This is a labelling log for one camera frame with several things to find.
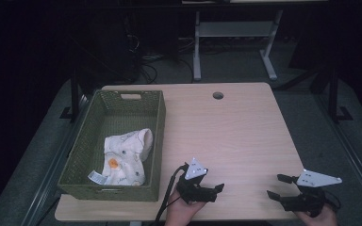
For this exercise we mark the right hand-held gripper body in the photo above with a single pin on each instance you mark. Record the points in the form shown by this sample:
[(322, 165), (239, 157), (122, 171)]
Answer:
[(309, 194)]

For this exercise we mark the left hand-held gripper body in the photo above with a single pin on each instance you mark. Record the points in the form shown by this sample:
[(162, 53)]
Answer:
[(192, 185)]

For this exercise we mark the white printed cloth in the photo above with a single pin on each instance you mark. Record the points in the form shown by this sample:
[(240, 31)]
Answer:
[(124, 157)]

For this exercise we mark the green woven basket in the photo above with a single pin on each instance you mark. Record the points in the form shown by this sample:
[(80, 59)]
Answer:
[(94, 138)]

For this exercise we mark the person's right hand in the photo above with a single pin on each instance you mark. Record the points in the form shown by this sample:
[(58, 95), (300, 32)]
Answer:
[(322, 218)]

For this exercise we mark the person's left hand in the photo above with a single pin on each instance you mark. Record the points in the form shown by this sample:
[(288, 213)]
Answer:
[(180, 212)]

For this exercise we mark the black metal stand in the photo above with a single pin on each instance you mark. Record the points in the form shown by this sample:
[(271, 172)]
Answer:
[(74, 94), (334, 94)]

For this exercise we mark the grey metal floor rail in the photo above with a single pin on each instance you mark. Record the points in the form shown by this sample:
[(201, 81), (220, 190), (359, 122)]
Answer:
[(352, 150), (48, 175)]

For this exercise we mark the white metal desk frame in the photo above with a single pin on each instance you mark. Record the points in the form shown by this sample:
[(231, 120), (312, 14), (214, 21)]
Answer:
[(232, 29)]

